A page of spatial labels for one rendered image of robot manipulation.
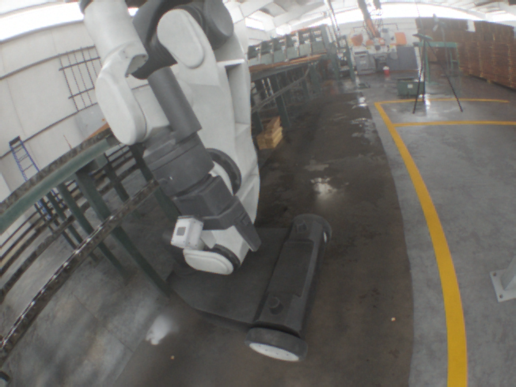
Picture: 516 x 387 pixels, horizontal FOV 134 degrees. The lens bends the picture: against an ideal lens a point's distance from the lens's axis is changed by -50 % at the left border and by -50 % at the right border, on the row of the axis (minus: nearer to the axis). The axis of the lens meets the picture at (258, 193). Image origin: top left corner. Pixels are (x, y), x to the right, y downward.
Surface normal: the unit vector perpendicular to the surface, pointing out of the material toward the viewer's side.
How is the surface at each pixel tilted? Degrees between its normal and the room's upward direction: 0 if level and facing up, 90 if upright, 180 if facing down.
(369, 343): 0
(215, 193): 81
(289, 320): 45
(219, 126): 90
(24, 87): 87
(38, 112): 91
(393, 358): 0
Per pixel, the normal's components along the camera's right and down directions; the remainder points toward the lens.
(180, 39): -0.34, 0.57
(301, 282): -0.30, -0.82
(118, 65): 0.79, -0.12
